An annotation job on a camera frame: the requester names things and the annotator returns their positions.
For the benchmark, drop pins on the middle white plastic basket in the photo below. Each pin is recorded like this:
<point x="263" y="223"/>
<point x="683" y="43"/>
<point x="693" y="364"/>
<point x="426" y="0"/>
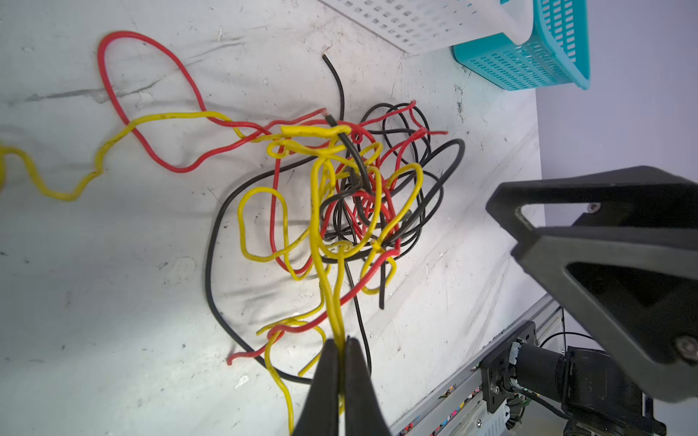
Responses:
<point x="422" y="26"/>

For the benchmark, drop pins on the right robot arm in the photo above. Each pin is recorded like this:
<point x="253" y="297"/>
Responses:
<point x="604" y="398"/>

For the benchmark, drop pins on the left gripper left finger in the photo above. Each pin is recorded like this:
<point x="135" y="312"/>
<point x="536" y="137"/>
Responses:
<point x="320" y="415"/>

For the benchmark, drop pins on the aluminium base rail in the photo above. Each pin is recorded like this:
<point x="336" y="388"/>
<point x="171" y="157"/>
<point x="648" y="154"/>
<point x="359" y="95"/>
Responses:
<point x="480" y="381"/>

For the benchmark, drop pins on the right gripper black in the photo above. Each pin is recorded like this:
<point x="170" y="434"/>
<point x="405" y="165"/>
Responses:
<point x="618" y="250"/>

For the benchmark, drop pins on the teal plastic basket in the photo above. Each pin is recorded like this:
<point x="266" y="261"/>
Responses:
<point x="557" y="53"/>

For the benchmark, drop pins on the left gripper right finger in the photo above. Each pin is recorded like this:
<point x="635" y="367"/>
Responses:
<point x="362" y="411"/>

